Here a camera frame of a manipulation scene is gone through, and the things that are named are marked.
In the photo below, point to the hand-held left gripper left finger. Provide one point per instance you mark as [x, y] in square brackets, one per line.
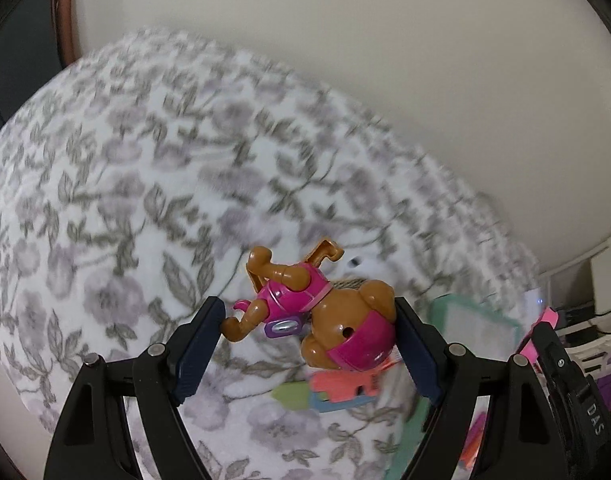
[195, 355]

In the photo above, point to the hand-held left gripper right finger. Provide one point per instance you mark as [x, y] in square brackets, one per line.
[418, 355]

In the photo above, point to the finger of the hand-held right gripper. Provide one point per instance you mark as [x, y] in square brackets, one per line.
[555, 355]

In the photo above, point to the pink puzzle block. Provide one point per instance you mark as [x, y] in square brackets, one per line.
[545, 317]

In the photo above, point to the brown and pink toy dog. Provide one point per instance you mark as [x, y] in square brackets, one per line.
[345, 320]

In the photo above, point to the salmon and blue puzzle block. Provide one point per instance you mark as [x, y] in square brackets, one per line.
[340, 387]

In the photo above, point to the green and yellow puzzle block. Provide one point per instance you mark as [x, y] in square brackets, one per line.
[293, 395]

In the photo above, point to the white lattice shelf rack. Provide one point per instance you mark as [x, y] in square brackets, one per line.
[605, 270]

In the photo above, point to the floral blanket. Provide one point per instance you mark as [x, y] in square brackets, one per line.
[135, 185]

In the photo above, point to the brown wooden bed frame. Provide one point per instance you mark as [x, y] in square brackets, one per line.
[67, 20]

